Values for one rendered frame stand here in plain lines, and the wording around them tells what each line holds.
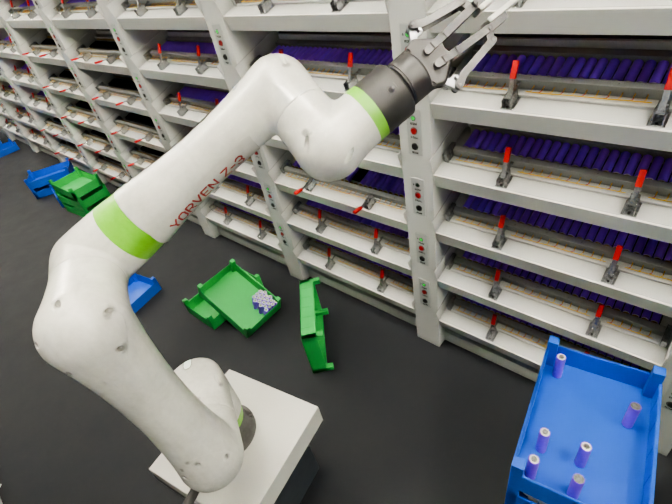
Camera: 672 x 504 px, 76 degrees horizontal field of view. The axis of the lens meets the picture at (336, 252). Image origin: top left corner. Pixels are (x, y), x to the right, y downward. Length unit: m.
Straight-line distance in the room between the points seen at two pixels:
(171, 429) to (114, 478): 0.96
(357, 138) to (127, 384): 0.49
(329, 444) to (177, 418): 0.79
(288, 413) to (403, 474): 0.44
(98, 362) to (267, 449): 0.60
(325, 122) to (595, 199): 0.65
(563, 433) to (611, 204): 0.48
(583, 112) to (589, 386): 0.55
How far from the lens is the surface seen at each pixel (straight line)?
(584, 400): 1.04
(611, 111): 1.00
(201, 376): 1.03
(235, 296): 1.96
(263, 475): 1.14
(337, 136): 0.65
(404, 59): 0.71
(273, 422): 1.19
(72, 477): 1.87
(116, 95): 2.65
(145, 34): 2.18
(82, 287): 0.68
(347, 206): 1.47
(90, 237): 0.77
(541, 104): 1.03
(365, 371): 1.64
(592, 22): 0.93
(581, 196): 1.09
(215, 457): 0.91
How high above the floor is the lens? 1.34
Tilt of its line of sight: 39 degrees down
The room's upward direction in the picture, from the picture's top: 13 degrees counter-clockwise
